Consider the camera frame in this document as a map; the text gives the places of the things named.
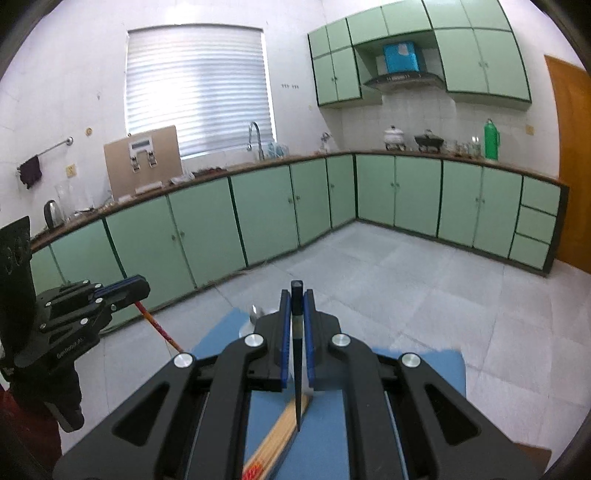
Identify blue mat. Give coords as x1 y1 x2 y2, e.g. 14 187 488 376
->
190 308 466 480

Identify metal towel rail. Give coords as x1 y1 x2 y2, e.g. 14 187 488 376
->
17 137 75 173

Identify clear glass pitcher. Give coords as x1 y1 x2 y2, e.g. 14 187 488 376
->
55 182 77 219

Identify green base cabinets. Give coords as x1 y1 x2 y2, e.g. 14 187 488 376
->
28 152 568 324

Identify black range hood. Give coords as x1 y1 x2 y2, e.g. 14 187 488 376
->
362 71 445 92

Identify wooden chopstick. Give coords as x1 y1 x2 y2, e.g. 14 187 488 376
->
242 396 305 480
254 398 315 480

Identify person's left forearm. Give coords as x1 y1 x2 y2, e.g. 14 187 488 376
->
0 383 64 467

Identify white window blind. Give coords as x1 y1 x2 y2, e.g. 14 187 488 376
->
126 26 278 160

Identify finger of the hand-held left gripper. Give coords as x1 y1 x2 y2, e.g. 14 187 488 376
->
39 295 139 334
37 275 151 311

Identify green wall cabinets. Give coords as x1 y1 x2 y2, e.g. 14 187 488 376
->
307 0 533 112

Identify green thermos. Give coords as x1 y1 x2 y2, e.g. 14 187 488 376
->
483 118 501 162

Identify black wok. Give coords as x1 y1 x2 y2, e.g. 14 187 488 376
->
414 130 444 153

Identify steel kitchen faucet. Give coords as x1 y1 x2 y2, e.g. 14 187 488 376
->
247 121 265 162

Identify group of bowls and jars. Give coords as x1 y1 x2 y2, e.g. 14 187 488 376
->
444 137 482 158

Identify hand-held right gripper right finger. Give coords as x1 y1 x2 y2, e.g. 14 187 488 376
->
304 289 542 480

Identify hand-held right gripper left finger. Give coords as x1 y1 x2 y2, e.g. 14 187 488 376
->
53 289 291 480

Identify dark hanging towel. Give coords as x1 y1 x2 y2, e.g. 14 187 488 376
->
18 155 42 189

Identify red chopstick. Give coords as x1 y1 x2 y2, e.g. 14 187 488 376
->
134 300 183 352

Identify white lidded pot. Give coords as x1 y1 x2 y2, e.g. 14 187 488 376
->
383 125 406 151

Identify wooden door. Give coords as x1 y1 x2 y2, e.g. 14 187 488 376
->
544 54 591 276

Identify brown board with clips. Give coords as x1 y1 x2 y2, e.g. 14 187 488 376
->
103 125 182 201

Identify blue hood chimney cover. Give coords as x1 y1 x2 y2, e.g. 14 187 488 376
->
382 41 424 75

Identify steel electric kettle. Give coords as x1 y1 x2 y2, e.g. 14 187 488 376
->
43 199 65 230

